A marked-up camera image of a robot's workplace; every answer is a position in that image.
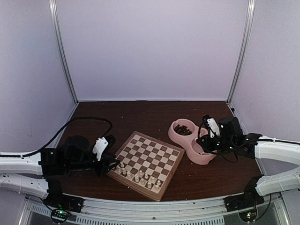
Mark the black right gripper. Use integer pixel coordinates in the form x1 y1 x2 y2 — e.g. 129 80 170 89
197 134 235 153

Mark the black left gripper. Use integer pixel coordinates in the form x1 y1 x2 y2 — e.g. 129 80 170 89
66 151 120 177

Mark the pink double bowl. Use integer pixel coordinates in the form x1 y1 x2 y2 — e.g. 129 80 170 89
168 119 216 165

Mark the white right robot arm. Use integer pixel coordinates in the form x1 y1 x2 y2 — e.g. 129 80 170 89
196 115 300 207

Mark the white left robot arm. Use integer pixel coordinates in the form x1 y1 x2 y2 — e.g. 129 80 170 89
0 135 120 208

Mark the dark chess pieces pile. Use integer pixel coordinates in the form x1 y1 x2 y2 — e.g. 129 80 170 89
174 124 192 135

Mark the wooden chess board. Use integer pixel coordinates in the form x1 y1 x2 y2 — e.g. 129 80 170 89
108 131 185 202

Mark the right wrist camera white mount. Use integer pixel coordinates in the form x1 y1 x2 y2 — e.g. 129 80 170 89
202 115 220 138

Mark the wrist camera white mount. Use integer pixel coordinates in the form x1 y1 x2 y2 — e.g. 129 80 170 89
202 115 220 138
92 135 116 161

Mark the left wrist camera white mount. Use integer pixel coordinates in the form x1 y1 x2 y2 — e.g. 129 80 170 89
92 135 116 161

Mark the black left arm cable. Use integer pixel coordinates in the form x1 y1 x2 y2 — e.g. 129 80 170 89
0 116 113 158

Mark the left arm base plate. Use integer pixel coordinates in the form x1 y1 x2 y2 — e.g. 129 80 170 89
43 195 84 213

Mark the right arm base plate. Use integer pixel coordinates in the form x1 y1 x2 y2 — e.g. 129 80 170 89
224 194 264 212

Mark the front aluminium rail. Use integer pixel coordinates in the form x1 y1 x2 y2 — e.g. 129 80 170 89
23 189 285 225

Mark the left aluminium frame post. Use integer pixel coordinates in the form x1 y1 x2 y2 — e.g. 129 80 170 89
49 0 79 105

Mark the aluminium frame post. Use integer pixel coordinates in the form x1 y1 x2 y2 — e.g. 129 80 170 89
226 0 255 105
49 0 79 105

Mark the right aluminium frame post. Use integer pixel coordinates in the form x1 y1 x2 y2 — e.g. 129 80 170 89
226 0 255 105

